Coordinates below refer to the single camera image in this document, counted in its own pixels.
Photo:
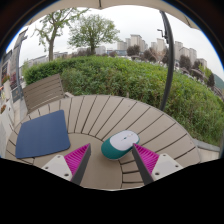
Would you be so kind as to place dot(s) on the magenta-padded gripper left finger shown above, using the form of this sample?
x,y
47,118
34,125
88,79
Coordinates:
x,y
60,165

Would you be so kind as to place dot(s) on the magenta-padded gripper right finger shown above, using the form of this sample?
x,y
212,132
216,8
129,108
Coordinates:
x,y
163,165

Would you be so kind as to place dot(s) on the white and green computer mouse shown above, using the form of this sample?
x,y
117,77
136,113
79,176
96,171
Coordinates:
x,y
116,146

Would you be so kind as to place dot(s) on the blue mouse pad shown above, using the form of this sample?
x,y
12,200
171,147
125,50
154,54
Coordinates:
x,y
41,135

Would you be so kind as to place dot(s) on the white planter with flowers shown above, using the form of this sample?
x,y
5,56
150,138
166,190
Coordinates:
x,y
5,120

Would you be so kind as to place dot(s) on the brown slatted chair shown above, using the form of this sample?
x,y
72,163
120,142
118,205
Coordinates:
x,y
41,91

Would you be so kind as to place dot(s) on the green hedge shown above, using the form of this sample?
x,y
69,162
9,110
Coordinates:
x,y
133,80

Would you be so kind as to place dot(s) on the dark curved parasol pole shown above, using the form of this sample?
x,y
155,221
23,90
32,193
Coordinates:
x,y
170,66

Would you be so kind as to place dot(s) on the slim-trunked tree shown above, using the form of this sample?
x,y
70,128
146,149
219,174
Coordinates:
x,y
51,46

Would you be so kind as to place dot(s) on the group of apartment buildings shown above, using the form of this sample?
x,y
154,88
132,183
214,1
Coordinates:
x,y
136,40

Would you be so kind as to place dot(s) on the round-crowned tree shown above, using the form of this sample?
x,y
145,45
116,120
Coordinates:
x,y
93,30

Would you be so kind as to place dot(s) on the beige parasol canopy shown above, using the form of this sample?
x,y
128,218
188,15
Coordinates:
x,y
110,2

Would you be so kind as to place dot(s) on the tall grey sign post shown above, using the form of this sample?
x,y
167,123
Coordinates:
x,y
16,63

